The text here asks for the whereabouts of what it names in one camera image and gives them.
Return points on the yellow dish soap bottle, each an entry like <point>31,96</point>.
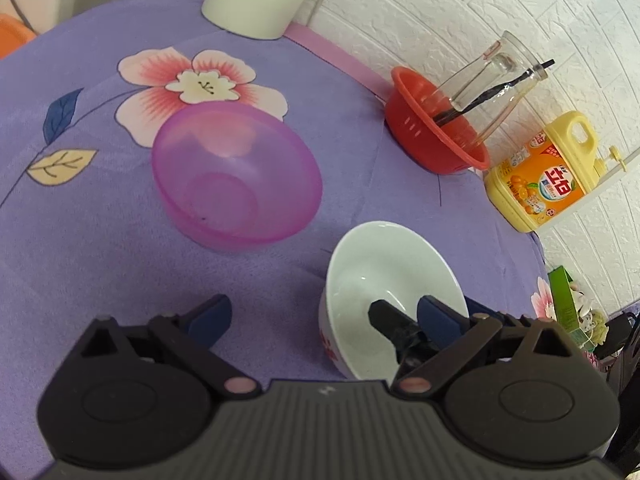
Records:
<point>550,173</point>

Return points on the clear glass pitcher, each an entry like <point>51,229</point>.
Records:
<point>504,60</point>

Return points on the pink translucent plastic bowl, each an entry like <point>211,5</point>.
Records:
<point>231,177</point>

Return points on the orange plastic basin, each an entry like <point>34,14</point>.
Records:
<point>13,35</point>

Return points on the black stirring stick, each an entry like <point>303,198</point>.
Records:
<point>443,118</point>

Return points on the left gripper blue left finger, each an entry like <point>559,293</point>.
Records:
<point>187,340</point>

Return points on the green box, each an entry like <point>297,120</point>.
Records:
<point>567,312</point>

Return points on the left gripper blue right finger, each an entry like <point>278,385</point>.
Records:
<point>439,346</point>

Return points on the red plastic basket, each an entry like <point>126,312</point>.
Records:
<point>412,125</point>

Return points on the white red patterned ceramic bowl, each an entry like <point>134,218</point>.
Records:
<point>378,260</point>

